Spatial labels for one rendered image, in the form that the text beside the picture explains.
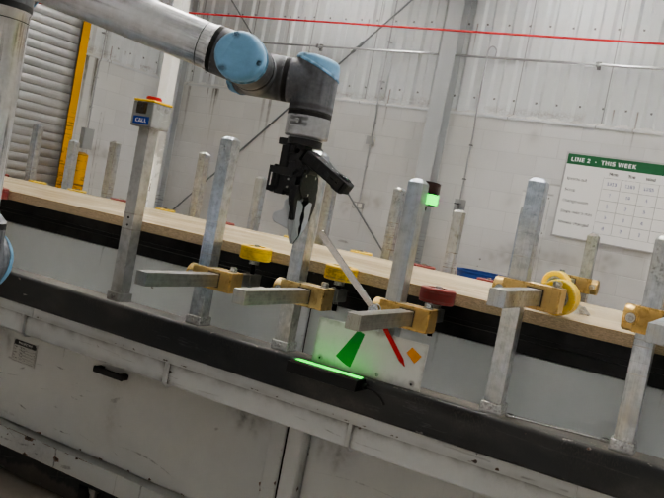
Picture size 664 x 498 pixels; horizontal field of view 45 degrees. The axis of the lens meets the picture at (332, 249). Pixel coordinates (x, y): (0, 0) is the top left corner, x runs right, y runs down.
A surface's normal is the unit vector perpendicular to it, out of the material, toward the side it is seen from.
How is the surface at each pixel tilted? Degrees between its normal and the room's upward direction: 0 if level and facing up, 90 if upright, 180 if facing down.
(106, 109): 90
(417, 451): 90
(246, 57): 91
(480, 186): 90
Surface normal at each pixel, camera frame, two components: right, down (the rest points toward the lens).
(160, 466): -0.47, -0.04
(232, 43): -0.01, 0.07
